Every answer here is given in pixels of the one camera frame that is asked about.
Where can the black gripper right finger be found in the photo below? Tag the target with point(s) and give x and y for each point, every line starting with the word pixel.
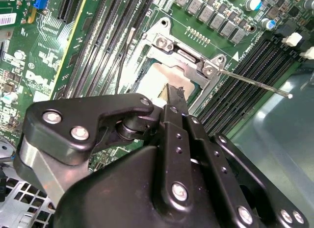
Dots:
pixel 220 169

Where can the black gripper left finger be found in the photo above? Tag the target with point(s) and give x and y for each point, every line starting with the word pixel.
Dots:
pixel 73 115

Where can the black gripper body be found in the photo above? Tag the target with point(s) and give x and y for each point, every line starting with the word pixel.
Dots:
pixel 117 193

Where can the metal locking lever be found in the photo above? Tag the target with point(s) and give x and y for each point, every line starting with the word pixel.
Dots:
pixel 255 83
pixel 133 33

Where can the silver CPU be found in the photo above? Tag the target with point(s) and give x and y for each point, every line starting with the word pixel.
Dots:
pixel 159 78

